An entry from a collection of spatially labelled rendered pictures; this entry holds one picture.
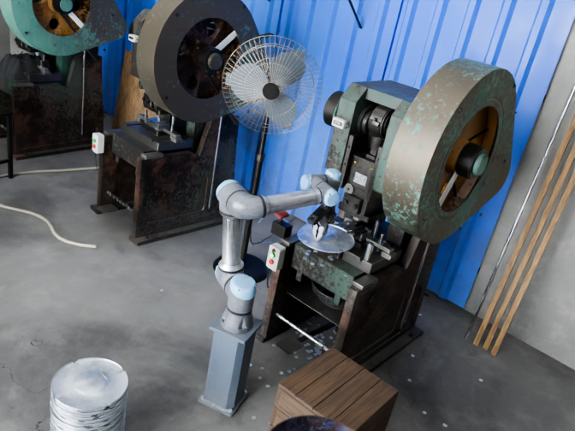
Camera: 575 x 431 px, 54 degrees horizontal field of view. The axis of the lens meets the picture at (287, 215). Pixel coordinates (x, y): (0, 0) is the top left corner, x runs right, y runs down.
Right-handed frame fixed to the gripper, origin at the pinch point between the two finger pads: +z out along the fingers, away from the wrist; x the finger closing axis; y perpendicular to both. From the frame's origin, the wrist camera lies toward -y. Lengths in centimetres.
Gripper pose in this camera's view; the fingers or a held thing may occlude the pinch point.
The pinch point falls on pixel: (316, 239)
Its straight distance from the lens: 272.1
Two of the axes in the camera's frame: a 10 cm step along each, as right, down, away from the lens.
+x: -7.3, -4.1, 5.5
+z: -1.8, 8.9, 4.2
